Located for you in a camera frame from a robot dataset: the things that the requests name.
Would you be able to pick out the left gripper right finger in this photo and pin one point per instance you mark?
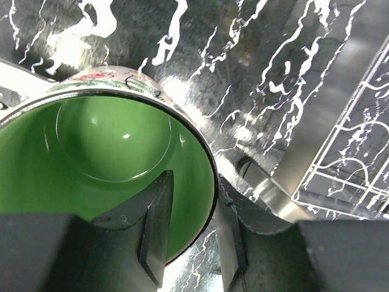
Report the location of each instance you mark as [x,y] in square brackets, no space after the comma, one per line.
[261,252]

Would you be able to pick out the steel wire dish rack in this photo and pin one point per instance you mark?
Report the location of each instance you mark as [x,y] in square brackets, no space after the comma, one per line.
[337,160]

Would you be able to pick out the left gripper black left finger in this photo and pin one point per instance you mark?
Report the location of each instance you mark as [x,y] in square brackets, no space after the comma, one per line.
[124,249]

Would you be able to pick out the green interior white mug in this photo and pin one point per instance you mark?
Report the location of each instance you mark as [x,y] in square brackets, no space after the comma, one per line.
[88,143]

